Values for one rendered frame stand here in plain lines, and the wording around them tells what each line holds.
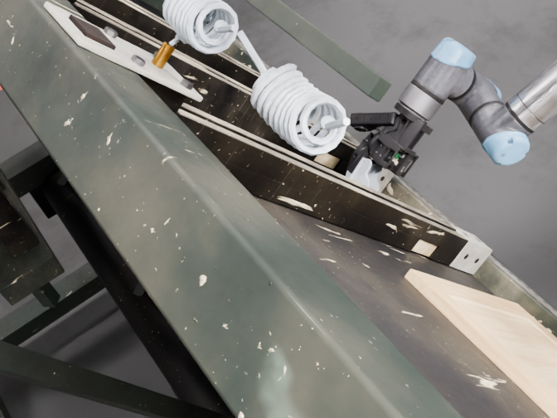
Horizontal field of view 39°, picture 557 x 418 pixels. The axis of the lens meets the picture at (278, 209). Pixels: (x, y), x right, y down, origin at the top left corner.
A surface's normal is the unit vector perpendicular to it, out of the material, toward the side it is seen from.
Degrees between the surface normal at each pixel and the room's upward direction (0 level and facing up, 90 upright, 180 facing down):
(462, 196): 0
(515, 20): 0
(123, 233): 33
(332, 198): 90
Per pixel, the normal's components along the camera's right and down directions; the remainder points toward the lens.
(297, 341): -0.61, -0.22
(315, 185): 0.55, 0.58
